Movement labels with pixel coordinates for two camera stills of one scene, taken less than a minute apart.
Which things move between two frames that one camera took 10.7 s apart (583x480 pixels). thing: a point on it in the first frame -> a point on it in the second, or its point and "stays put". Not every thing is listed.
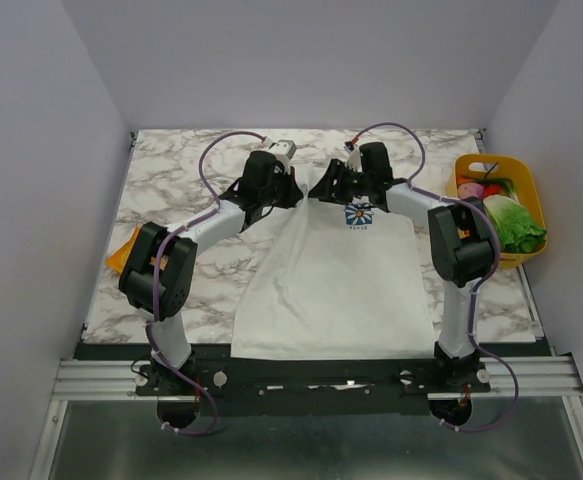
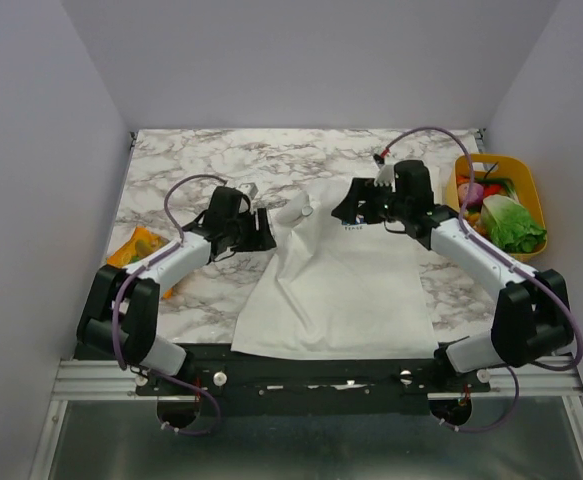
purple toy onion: [467, 190] stays put
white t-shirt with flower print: [331, 278] stays put
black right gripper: [340, 181] -> [366, 198]
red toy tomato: [491, 189] stays put
